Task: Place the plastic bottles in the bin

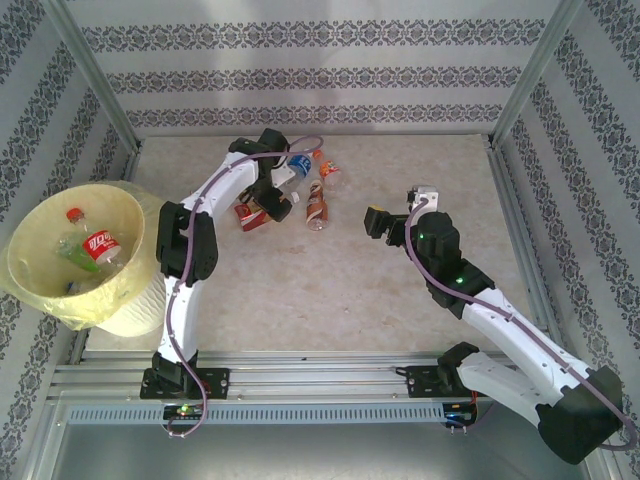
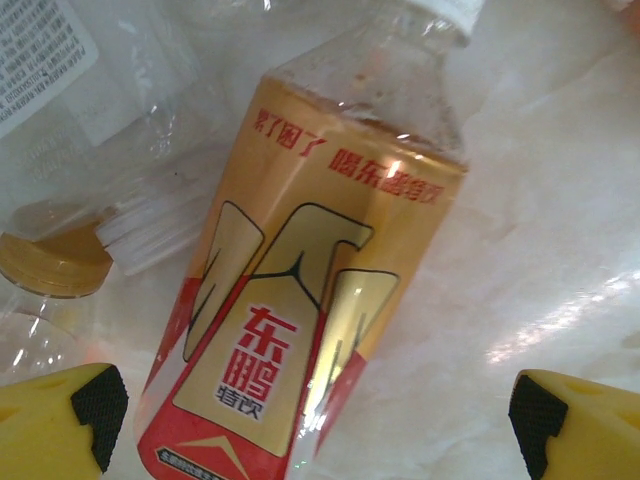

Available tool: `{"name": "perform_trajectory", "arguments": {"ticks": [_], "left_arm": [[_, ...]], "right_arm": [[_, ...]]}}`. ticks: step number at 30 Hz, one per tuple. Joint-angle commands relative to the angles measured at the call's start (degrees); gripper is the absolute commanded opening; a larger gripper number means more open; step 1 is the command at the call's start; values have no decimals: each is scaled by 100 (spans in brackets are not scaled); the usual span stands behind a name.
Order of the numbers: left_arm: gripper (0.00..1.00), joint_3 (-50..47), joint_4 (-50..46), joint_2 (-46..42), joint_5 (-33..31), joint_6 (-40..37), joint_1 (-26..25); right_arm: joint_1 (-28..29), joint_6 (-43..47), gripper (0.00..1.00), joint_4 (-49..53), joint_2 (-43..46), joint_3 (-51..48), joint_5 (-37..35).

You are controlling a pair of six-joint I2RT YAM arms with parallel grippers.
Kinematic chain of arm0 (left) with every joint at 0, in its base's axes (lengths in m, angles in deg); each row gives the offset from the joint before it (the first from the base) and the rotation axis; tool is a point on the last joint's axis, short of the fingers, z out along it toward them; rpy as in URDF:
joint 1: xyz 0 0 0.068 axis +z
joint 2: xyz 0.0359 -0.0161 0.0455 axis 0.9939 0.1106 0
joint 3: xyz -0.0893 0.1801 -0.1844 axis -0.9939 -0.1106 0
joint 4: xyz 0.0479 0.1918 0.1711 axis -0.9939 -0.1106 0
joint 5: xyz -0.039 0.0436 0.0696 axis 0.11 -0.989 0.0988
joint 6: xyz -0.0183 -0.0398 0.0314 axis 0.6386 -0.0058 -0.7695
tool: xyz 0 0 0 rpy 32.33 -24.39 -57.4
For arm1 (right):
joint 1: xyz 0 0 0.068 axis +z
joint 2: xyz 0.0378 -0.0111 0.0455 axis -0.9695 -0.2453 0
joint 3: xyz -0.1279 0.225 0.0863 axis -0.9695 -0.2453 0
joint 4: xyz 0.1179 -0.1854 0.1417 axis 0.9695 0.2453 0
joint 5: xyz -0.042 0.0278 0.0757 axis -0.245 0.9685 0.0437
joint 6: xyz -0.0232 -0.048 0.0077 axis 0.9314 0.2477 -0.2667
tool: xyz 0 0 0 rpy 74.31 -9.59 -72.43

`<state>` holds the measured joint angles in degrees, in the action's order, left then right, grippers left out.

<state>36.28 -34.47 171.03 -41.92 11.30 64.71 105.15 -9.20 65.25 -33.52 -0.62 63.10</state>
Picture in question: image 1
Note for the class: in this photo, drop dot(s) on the aluminium right frame post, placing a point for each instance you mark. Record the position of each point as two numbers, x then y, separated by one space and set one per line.
536 65

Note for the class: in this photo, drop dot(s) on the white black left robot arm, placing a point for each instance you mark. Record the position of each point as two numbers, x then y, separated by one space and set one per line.
175 320

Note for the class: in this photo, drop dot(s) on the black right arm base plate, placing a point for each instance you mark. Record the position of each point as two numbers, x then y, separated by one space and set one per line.
422 384

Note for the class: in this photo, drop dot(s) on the brown label bottle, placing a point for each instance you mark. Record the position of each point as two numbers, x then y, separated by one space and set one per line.
316 205

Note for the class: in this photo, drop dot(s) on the left controller board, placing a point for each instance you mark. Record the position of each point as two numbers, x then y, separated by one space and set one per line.
182 411

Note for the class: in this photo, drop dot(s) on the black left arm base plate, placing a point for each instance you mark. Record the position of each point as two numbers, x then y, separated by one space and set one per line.
215 382

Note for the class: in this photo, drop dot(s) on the aluminium frame post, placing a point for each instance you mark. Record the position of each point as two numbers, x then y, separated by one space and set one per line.
536 65
92 65

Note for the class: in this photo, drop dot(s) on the controller board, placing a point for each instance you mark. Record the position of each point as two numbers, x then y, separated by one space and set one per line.
457 414
182 411

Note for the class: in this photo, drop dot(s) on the cream plastic waste bin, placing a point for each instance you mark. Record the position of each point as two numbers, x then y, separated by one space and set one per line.
140 300

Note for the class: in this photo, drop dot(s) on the red label cola bottle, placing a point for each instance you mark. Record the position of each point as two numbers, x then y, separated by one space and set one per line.
102 245

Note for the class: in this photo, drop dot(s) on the green label clear bottle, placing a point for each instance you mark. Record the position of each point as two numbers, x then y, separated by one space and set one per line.
82 257

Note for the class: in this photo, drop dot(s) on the right controller board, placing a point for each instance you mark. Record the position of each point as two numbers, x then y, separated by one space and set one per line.
457 414

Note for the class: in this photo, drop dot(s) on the aluminium left frame post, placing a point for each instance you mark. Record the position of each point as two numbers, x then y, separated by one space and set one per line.
92 65

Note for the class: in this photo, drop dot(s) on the aluminium mounting rail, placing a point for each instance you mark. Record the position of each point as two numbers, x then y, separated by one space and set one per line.
310 380

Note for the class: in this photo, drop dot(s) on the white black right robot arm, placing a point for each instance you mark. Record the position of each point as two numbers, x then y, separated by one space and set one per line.
515 340

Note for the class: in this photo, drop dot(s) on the aluminium right side rail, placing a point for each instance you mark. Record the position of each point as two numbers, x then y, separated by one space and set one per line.
517 210

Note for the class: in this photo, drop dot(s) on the grey metal base panel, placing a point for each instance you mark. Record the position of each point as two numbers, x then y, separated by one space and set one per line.
320 455

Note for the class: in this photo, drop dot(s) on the blue label water bottle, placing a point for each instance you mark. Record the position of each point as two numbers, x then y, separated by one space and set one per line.
300 164

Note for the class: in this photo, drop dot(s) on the orange label bottle orange cap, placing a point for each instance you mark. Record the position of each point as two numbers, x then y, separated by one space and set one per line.
330 170

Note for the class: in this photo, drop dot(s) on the red gold label bottle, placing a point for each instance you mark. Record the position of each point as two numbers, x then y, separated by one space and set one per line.
246 220

